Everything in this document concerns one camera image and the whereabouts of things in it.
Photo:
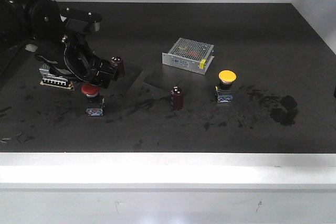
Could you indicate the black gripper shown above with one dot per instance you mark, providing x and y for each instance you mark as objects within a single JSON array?
[{"x": 74, "y": 60}]

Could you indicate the red mushroom push button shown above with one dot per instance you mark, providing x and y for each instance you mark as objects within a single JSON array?
[{"x": 95, "y": 102}]

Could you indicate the yellow mushroom push button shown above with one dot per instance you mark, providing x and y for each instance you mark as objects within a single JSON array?
[{"x": 223, "y": 89}]

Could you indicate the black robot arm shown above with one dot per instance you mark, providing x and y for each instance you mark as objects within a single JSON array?
[{"x": 56, "y": 37}]

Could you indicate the left dark cylindrical capacitor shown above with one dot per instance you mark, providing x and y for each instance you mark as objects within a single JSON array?
[{"x": 118, "y": 63}]

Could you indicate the dark cylindrical capacitor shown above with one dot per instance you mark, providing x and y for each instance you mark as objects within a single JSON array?
[
  {"x": 118, "y": 63},
  {"x": 176, "y": 98}
]

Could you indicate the left metal mesh power supply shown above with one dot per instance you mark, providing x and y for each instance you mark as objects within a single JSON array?
[{"x": 49, "y": 79}]

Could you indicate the metal mesh power supply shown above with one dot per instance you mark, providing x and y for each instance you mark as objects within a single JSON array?
[
  {"x": 189, "y": 55},
  {"x": 49, "y": 79}
]

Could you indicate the right dark cylindrical capacitor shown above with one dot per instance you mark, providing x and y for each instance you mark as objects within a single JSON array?
[{"x": 176, "y": 98}]

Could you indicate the right metal mesh power supply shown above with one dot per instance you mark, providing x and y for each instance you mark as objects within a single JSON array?
[{"x": 189, "y": 55}]

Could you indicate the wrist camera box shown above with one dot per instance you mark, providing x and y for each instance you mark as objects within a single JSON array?
[{"x": 80, "y": 21}]

